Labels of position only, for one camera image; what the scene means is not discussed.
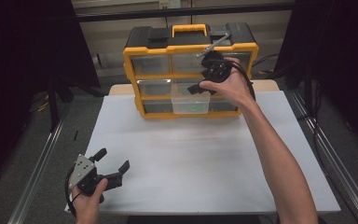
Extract yellow floor cable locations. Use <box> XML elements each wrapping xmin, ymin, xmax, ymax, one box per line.
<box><xmin>29</xmin><ymin>92</ymin><xmax>51</xmax><ymax>114</ymax></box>

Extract white wall outlet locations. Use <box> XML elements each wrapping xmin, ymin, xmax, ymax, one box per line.
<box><xmin>158</xmin><ymin>0</ymin><xmax>181</xmax><ymax>9</ymax></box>

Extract black curtain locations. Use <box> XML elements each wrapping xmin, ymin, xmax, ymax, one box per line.
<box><xmin>274</xmin><ymin>0</ymin><xmax>358</xmax><ymax>155</ymax></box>
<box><xmin>0</xmin><ymin>0</ymin><xmax>101</xmax><ymax>190</ymax></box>

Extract black metal stand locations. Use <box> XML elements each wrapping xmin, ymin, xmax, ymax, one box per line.
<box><xmin>47</xmin><ymin>77</ymin><xmax>76</xmax><ymax>133</ymax></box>

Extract white table sheet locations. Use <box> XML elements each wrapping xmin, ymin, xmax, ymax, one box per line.
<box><xmin>64</xmin><ymin>91</ymin><xmax>342</xmax><ymax>216</ymax></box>

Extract clear plastic drawer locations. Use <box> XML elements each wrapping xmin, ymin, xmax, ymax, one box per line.
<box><xmin>171</xmin><ymin>81</ymin><xmax>212</xmax><ymax>115</ymax></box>

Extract yellow black organizer cabinet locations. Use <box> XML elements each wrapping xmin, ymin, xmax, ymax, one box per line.
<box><xmin>122</xmin><ymin>21</ymin><xmax>260</xmax><ymax>120</ymax></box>

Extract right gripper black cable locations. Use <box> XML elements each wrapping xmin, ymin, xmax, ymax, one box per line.
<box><xmin>228</xmin><ymin>60</ymin><xmax>257</xmax><ymax>101</ymax></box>

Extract person's right hand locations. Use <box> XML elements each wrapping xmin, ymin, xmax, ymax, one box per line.
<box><xmin>199</xmin><ymin>57</ymin><xmax>256</xmax><ymax>108</ymax></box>

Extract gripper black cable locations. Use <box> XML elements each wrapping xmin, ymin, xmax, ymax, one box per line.
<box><xmin>228</xmin><ymin>60</ymin><xmax>257</xmax><ymax>101</ymax></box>
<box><xmin>63</xmin><ymin>167</ymin><xmax>83</xmax><ymax>217</ymax></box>

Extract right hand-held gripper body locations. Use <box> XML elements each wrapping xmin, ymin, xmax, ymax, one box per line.
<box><xmin>196</xmin><ymin>32</ymin><xmax>233</xmax><ymax>84</ymax></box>

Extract black floor cables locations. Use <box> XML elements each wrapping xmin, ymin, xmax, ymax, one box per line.
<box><xmin>251</xmin><ymin>52</ymin><xmax>280</xmax><ymax>77</ymax></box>

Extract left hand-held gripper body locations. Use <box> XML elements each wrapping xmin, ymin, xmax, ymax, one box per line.
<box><xmin>68</xmin><ymin>153</ymin><xmax>124</xmax><ymax>197</ymax></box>

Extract person's left hand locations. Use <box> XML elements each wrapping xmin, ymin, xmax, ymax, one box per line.
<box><xmin>71</xmin><ymin>177</ymin><xmax>109</xmax><ymax>218</ymax></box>

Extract black horizontal bar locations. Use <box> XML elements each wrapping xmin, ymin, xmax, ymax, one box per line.
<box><xmin>74</xmin><ymin>2</ymin><xmax>296</xmax><ymax>23</ymax></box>

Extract metal floor rail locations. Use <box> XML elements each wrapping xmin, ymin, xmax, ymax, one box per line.
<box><xmin>287</xmin><ymin>90</ymin><xmax>358</xmax><ymax>224</ymax></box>
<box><xmin>7</xmin><ymin>119</ymin><xmax>64</xmax><ymax>224</ymax></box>

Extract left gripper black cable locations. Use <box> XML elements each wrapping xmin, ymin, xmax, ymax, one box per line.
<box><xmin>63</xmin><ymin>167</ymin><xmax>83</xmax><ymax>217</ymax></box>

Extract group of small clear drawers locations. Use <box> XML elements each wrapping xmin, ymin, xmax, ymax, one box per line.
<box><xmin>130</xmin><ymin>51</ymin><xmax>252</xmax><ymax>114</ymax></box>

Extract yellow carry handle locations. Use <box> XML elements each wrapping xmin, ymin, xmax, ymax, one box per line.
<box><xmin>171</xmin><ymin>23</ymin><xmax>209</xmax><ymax>38</ymax></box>

